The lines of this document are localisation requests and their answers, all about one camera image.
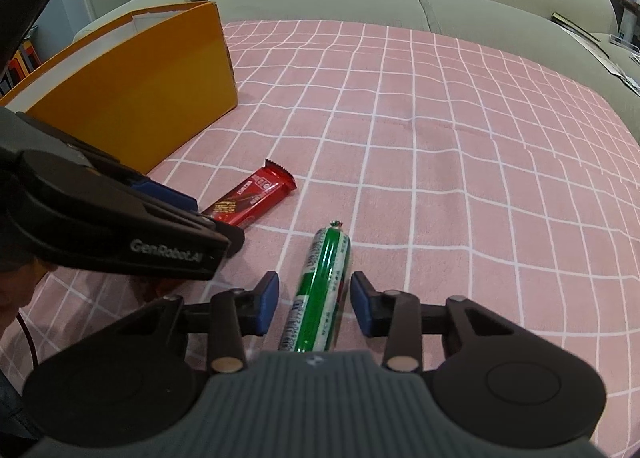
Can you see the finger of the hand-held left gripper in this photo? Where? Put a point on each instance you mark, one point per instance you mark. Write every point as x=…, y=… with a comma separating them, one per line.
x=215, y=233
x=165, y=194

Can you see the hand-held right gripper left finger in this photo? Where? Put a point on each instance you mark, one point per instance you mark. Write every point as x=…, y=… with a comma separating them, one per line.
x=267, y=303

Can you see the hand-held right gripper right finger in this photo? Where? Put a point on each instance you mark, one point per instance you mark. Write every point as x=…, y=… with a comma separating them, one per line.
x=361, y=305

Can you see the green sausage stick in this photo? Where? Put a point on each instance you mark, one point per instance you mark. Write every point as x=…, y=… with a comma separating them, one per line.
x=320, y=288

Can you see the red chocolate bar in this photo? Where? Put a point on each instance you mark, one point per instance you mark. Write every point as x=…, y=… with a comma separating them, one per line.
x=250, y=193

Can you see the orange cardboard box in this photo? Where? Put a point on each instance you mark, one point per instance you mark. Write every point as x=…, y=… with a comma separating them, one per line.
x=150, y=88

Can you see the person's left hand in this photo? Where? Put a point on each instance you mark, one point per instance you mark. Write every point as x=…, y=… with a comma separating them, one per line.
x=15, y=283

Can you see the pink checked tablecloth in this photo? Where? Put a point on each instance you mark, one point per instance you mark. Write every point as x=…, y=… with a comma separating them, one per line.
x=450, y=163

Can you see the colourful storage shelf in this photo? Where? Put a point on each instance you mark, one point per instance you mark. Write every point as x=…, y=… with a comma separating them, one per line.
x=20, y=63

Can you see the grey-green sofa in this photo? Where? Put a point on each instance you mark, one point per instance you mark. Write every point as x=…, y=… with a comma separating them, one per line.
x=475, y=8

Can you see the paper leaflet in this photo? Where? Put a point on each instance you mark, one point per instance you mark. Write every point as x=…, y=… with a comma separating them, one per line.
x=580, y=31
x=620, y=68

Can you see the cluttered side table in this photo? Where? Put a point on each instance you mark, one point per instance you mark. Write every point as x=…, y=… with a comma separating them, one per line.
x=625, y=8

